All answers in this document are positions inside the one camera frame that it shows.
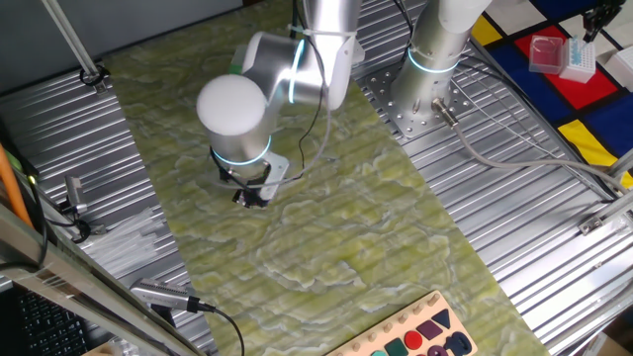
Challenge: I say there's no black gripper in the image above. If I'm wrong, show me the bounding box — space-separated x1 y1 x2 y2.
231 170 272 209

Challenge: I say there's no green pipette tip holder box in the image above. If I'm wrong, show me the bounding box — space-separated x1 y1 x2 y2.
228 44 249 76

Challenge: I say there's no white pipette tip rack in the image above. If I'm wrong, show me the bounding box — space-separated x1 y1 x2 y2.
558 37 597 84

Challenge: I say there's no green marble pattern mat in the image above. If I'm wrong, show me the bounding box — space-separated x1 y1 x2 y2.
101 0 553 356

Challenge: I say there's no wooden shape puzzle board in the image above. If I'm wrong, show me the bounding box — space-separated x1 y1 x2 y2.
323 290 480 356

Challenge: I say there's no black pole clamp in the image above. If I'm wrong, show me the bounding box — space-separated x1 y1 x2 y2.
78 63 112 89

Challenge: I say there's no cardboard box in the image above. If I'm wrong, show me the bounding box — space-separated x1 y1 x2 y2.
81 342 118 356
586 329 633 356

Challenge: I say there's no purple puzzle piece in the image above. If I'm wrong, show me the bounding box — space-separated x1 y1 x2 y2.
415 319 444 341

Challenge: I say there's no black keyboard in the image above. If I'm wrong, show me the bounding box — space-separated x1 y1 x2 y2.
17 289 93 356

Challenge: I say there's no aluminium pole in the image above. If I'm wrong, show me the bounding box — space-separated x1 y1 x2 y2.
41 0 108 95

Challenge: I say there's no blue puzzle piece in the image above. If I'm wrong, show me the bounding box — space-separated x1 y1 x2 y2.
443 330 474 356

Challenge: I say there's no colourful chequered cloth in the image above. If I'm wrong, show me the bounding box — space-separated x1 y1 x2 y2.
469 0 633 190

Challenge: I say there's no clear pink plastic box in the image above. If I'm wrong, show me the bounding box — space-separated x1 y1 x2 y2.
527 34 565 75

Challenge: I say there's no white plastic box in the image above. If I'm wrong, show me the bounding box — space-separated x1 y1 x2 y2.
605 44 633 91

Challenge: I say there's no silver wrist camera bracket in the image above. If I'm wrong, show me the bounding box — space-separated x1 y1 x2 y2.
257 151 291 202

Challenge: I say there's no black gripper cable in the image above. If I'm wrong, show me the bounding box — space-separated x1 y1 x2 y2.
295 27 333 185

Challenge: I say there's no black camera cable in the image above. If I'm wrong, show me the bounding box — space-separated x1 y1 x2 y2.
185 295 247 356

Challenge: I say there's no ribbed silver depth camera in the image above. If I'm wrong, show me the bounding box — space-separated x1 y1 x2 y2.
129 277 190 312

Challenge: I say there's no black camera stand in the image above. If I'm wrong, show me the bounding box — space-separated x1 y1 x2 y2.
149 304 178 331

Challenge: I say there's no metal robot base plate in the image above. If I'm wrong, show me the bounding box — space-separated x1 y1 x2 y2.
358 58 476 140

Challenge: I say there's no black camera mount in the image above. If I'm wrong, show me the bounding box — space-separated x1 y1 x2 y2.
58 200 95 244

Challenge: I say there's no aluminium frame bar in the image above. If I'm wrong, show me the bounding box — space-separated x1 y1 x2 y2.
0 205 207 356

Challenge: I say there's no thick grey robot cable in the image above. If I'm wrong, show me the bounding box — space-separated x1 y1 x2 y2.
429 97 629 195

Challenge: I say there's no orange cable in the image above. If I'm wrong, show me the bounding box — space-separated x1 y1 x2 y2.
0 142 35 229

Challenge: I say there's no aluminium extrusion with bracket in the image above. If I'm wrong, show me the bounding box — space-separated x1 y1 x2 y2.
577 147 633 237

